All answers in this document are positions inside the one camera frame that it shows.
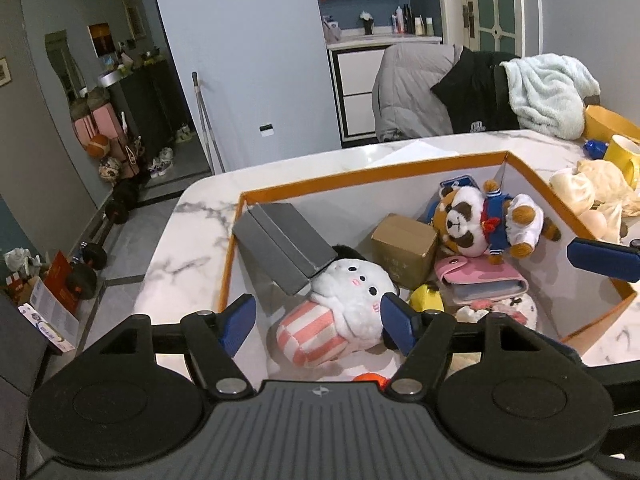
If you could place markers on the blue snack packet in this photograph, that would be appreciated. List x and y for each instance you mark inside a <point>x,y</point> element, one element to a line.
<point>596,148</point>

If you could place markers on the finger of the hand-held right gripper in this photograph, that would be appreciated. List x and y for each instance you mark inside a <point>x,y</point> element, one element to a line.
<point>597,259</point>
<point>607,372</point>

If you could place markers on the yellow toy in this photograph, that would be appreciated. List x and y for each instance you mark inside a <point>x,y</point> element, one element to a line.
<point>427,299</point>

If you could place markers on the orange basketball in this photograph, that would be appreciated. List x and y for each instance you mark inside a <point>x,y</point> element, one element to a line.
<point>98,145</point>

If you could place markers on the glass pane door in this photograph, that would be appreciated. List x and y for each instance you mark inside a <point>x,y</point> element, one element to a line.
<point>497,5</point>

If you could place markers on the large orange storage box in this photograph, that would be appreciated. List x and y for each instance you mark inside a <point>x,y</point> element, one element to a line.
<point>350,195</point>

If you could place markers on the small framed picture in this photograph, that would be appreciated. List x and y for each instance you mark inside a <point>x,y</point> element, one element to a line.
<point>135,22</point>

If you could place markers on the yellow mug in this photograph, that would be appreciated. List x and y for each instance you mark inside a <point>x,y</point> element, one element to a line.
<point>625,157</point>

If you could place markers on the orange cardboard box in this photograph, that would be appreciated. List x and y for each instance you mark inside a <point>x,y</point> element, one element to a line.
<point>62,280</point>

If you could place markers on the small dark orange picture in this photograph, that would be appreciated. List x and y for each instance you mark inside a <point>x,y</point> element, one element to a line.
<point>99,40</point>

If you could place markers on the white plush with striped body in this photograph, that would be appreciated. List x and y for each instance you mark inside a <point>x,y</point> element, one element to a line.
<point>350,300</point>

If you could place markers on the edge wall frame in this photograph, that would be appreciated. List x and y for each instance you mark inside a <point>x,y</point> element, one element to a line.
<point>4,71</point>

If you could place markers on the cream bottle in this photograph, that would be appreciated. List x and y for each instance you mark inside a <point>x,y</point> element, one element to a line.
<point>419,26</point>
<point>429,26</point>

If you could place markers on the pair of pale shoes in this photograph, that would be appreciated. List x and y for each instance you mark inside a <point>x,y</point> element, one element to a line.
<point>183,134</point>

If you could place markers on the blue card pack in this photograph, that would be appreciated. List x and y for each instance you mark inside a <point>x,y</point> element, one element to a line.
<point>457,184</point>

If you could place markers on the white and pink plush toy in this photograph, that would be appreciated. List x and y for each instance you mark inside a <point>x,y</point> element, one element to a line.
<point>505,310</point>

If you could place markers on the light blue fleece blanket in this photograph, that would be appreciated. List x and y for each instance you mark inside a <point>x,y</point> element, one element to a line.
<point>547,95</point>

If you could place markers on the red panda plush toy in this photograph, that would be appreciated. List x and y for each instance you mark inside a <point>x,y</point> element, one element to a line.
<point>475,220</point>

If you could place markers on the black dumbbell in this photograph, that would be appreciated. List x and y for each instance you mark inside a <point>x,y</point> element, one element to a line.
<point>94,256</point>
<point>81,282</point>
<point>122,200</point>

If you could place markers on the dark bottle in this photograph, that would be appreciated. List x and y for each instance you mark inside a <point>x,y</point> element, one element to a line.
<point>408,19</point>

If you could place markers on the small brown cardboard box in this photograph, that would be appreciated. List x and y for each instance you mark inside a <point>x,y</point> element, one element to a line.
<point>405,247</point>

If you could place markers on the pale worn ball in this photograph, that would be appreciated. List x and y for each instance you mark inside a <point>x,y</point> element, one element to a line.
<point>110,168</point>

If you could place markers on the black jacket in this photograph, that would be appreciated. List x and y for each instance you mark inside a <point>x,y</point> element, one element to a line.
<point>477,95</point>

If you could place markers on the black cabinet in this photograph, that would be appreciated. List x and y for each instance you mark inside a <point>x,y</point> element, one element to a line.
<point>150,105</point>

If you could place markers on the white wall outlet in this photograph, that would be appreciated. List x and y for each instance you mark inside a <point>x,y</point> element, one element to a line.
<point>267,131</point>

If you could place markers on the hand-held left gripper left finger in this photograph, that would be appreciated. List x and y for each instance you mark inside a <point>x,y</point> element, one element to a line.
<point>238,322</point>

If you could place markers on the grey padded jacket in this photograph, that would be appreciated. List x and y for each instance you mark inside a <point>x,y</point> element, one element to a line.
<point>407,95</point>

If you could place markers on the pink bag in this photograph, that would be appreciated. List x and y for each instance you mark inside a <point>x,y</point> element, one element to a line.
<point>100,122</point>

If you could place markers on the black flower pot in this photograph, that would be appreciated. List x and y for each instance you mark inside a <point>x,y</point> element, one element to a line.
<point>367,24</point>

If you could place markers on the cream plush toy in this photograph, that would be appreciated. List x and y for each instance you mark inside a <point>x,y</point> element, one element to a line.
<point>592,185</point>

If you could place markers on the pair of white sneakers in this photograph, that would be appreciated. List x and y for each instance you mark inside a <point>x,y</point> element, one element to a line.
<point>161,162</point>

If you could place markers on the white vanity cabinet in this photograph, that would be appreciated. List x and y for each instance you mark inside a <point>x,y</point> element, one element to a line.
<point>357,90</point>

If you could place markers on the pink snap wallet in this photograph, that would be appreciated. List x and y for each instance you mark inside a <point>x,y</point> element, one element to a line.
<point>482,280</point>

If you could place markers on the orange toy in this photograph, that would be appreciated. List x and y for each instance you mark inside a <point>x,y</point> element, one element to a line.
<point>370,380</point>

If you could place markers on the white printed carton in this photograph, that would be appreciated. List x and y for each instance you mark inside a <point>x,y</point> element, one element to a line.
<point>50,320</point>

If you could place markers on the lidded square gift box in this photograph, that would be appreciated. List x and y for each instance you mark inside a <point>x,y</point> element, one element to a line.
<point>285,245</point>

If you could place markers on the arched wall mirror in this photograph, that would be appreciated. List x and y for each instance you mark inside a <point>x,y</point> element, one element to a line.
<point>64,65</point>

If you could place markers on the metal pot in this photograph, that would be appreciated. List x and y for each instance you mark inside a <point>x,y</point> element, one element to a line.
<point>110,78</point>

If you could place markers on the crumpled pale bag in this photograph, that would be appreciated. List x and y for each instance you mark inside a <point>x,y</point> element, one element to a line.
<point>22,265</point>

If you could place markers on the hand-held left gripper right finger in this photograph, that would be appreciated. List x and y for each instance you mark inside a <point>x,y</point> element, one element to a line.
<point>397,321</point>

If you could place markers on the yellow bowl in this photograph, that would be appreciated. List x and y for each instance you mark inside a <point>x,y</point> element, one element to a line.
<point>612,122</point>

